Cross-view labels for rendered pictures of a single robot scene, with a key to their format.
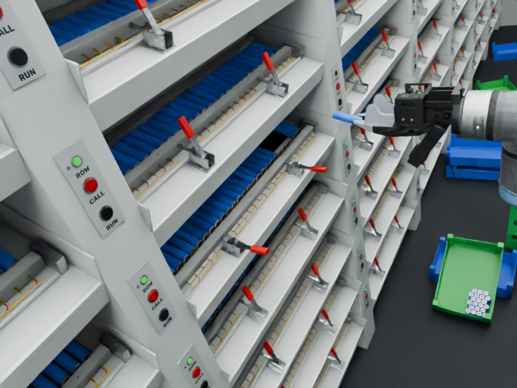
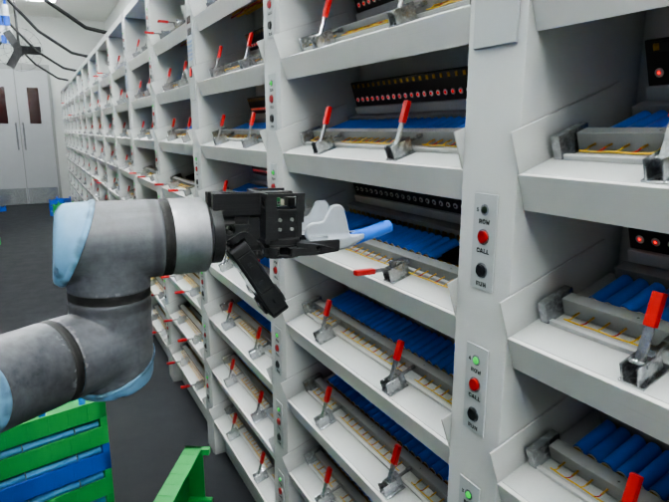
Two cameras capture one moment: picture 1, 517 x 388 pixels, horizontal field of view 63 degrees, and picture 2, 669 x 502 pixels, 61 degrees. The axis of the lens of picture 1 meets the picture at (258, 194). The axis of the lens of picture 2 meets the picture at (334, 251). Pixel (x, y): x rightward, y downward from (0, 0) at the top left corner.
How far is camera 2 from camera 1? 148 cm
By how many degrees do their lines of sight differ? 100
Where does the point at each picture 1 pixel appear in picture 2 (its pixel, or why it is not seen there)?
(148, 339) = not seen: hidden behind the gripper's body
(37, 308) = not seen: hidden behind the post
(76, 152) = (272, 79)
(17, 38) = (271, 17)
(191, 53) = (323, 57)
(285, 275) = (350, 360)
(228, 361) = (301, 323)
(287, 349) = (334, 434)
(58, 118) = (273, 59)
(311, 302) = (375, 471)
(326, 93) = (464, 228)
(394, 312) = not seen: outside the picture
